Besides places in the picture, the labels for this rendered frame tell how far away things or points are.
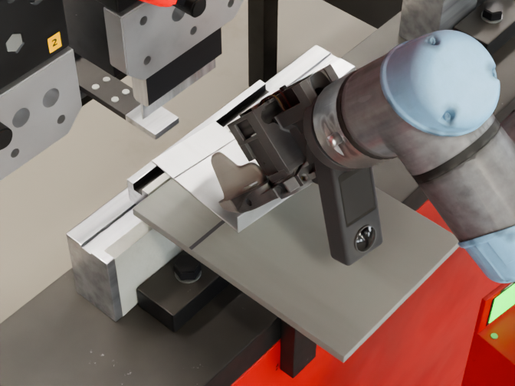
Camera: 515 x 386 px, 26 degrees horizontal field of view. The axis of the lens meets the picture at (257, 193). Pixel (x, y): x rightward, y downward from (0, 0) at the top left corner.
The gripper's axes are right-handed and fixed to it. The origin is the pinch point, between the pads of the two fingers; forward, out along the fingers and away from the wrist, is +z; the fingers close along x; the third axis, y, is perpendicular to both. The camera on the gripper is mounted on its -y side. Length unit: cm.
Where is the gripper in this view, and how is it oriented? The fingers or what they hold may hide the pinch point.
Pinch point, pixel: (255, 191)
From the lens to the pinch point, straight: 108.7
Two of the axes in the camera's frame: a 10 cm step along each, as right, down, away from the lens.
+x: -7.3, 5.0, -4.6
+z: -4.4, 1.8, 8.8
